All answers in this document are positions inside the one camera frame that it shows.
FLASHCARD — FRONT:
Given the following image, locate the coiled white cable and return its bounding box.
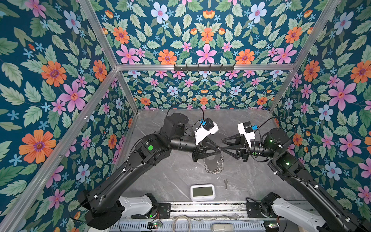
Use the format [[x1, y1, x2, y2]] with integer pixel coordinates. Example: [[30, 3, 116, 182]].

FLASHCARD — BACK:
[[172, 215, 192, 232]]

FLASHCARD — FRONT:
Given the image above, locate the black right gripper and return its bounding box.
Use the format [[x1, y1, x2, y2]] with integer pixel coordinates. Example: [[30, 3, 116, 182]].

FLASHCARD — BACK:
[[222, 134, 278, 164]]

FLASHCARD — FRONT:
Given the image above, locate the aluminium frame post back left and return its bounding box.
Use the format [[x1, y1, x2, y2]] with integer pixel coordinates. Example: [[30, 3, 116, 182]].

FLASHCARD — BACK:
[[79, 0, 139, 115]]

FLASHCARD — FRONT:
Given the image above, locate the black hook rail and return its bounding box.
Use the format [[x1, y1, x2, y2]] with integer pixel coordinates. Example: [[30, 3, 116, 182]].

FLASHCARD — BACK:
[[174, 64, 235, 72]]

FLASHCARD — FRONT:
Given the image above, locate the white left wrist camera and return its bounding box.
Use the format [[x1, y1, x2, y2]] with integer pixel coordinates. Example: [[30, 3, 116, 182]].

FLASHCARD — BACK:
[[194, 118, 219, 145]]

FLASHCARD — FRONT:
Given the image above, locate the aluminium frame post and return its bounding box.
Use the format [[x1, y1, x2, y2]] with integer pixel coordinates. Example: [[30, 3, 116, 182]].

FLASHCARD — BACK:
[[79, 0, 139, 115], [269, 0, 341, 114]]

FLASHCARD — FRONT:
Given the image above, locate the white digital timer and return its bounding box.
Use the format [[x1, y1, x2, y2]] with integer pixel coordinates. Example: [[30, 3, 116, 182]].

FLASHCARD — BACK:
[[190, 184, 216, 202]]

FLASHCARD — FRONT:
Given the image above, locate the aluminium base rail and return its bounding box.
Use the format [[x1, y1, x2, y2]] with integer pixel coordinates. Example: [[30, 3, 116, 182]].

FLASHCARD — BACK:
[[115, 200, 328, 221]]

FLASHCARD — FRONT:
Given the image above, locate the aluminium frame post back right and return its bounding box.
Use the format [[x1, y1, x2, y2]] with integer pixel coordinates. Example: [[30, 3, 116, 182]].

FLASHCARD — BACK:
[[269, 0, 341, 114]]

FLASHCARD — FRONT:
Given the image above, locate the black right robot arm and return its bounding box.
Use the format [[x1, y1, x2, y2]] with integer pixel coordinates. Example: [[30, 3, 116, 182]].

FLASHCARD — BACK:
[[221, 128, 371, 232]]

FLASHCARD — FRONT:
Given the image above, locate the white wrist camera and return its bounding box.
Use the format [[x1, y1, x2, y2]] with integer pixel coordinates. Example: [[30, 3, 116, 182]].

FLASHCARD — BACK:
[[194, 118, 219, 145], [237, 121, 258, 148]]

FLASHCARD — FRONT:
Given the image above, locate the steel key holder plate with rings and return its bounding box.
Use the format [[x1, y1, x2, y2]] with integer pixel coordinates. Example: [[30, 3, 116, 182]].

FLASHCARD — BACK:
[[203, 154, 224, 174]]

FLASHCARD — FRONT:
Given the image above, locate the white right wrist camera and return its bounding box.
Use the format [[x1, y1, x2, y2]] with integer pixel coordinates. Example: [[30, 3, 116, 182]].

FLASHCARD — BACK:
[[237, 121, 258, 148]]

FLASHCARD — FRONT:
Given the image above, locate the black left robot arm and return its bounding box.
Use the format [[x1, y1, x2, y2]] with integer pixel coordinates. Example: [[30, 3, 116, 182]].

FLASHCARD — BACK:
[[78, 113, 221, 231]]

